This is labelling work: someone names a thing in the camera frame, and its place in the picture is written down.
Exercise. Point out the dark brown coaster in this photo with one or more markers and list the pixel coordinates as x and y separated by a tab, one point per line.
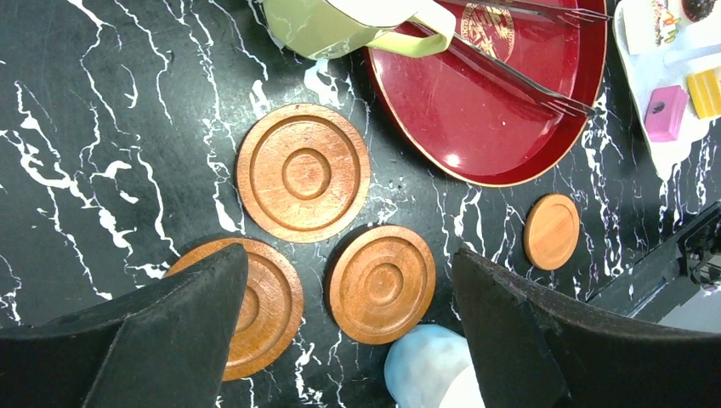
272	307

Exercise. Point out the white mug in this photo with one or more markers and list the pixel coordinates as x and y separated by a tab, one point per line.
431	366

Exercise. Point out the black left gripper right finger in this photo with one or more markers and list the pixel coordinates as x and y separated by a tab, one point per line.
535	347

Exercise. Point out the white triangular cake slice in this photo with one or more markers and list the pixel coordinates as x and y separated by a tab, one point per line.
649	25

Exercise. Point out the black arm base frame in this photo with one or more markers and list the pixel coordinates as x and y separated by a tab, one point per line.
670	274

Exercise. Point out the round red tray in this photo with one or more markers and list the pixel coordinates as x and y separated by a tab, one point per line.
472	125

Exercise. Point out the chocolate donut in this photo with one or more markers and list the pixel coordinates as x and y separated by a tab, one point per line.
697	10

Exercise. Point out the black tongs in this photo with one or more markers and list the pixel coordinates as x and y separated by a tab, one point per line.
469	60

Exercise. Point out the small light wooden coaster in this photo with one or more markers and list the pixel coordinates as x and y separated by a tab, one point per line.
552	231

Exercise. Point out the yellow triangular cake slice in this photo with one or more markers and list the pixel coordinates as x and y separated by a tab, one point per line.
704	88

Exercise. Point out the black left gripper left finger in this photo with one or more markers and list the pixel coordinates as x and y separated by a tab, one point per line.
163	345

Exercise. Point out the pink rectangular cake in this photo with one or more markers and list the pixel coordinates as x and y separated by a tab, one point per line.
664	114

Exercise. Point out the brown wooden coaster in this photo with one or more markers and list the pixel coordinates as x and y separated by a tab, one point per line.
303	173

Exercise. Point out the pale yellow mug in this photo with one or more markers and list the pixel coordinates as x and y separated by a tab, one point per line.
327	29

